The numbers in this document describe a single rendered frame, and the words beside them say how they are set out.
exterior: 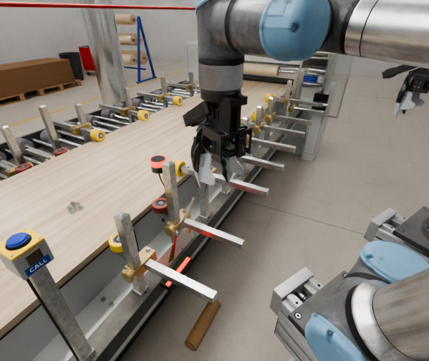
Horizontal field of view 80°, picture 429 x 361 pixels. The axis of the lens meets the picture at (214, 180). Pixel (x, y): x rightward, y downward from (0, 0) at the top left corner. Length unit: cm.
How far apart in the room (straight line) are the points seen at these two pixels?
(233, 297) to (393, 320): 158
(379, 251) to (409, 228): 50
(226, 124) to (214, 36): 13
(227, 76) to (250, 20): 10
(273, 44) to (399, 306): 34
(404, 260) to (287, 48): 41
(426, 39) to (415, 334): 33
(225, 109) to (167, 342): 156
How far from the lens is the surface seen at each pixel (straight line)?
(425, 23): 41
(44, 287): 77
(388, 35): 42
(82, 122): 204
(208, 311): 178
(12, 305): 104
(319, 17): 36
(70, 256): 108
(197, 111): 50
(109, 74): 490
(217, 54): 42
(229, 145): 46
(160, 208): 116
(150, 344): 182
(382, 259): 55
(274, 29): 34
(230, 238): 107
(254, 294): 196
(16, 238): 69
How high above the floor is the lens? 163
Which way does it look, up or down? 33 degrees down
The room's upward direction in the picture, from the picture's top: straight up
